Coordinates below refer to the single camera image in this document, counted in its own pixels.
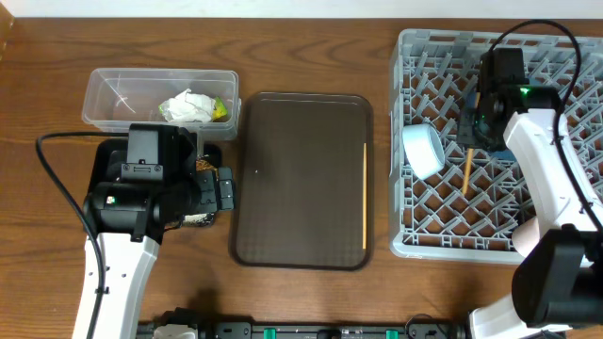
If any brown food scrap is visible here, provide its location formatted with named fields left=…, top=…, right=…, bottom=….
left=196, top=159, right=217, bottom=171

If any brown serving tray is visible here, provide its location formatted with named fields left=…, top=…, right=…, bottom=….
left=229, top=92, right=373, bottom=271

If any green yellow snack wrapper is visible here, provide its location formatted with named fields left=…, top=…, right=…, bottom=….
left=158, top=96, right=229, bottom=121

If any pink cup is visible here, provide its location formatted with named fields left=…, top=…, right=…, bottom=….
left=512, top=218, right=540, bottom=257

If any grey dishwasher rack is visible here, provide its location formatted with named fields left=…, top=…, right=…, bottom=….
left=388, top=29, right=602, bottom=265

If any white tissue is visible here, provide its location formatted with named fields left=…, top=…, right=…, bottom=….
left=159, top=88, right=218, bottom=124

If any dark blue plate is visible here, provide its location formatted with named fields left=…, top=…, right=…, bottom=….
left=465, top=90, right=516, bottom=162

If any clear plastic bin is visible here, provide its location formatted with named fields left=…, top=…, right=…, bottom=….
left=82, top=68, right=241, bottom=141

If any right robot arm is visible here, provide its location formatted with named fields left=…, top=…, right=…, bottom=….
left=456, top=48, right=602, bottom=338

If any wooden chopstick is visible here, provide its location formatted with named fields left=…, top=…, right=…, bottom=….
left=462, top=92, right=481, bottom=196
left=362, top=143, right=367, bottom=250

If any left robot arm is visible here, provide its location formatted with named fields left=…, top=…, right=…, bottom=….
left=73, top=124, right=235, bottom=338

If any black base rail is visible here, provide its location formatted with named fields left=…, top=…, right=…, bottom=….
left=135, top=308, right=470, bottom=339

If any light blue large bowl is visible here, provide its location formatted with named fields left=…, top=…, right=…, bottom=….
left=401, top=124, right=446, bottom=180

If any white rice pile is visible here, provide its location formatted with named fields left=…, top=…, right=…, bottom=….
left=182, top=213, right=215, bottom=227

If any black waste tray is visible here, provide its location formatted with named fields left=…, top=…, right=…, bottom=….
left=88, top=138, right=222, bottom=193

